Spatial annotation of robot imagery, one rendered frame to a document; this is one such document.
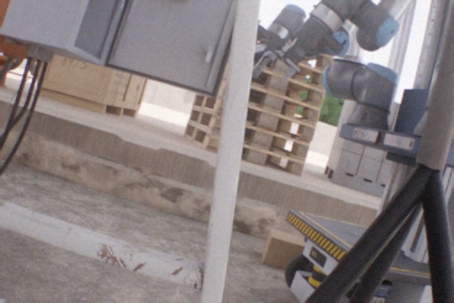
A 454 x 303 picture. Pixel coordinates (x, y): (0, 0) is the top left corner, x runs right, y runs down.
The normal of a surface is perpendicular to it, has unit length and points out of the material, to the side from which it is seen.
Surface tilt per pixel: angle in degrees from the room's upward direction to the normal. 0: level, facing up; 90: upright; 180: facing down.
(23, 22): 90
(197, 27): 90
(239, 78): 93
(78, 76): 90
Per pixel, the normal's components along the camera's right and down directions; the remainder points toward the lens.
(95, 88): -0.11, 0.05
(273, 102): 0.22, 0.14
